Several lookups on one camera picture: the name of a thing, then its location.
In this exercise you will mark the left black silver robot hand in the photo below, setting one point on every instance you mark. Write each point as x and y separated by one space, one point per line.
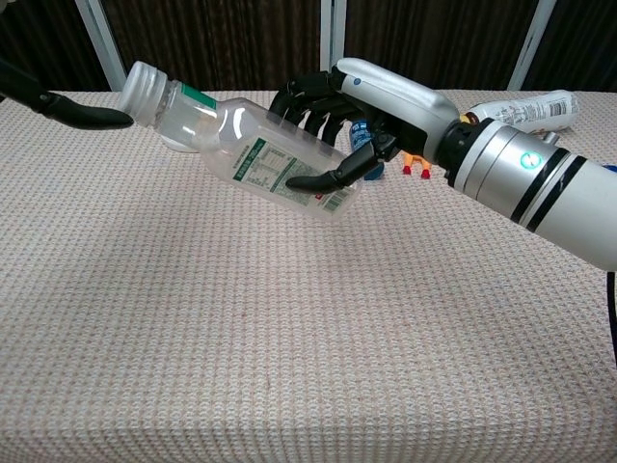
82 117

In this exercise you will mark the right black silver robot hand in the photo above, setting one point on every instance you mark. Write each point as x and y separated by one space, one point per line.
400 106

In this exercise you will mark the translucent white bottle cap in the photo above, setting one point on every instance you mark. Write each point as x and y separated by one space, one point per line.
142 91

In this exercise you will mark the transparent bottle with green label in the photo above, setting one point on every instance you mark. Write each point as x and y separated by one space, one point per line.
241 140

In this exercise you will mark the blue small object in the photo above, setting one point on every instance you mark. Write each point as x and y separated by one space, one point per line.
359 132

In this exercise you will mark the white bottle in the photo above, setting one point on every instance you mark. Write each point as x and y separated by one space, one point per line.
530 108

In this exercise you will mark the orange rubber chicken toy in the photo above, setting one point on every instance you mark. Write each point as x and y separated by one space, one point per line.
417 166

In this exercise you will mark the dark brown partition panel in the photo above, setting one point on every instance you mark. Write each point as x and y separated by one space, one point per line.
217 38
424 34
43 34
583 43

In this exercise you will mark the beige woven tablecloth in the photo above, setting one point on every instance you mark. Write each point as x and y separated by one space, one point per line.
289 313

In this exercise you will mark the grey metal partition post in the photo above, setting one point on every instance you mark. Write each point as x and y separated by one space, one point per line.
332 34
101 43
532 43

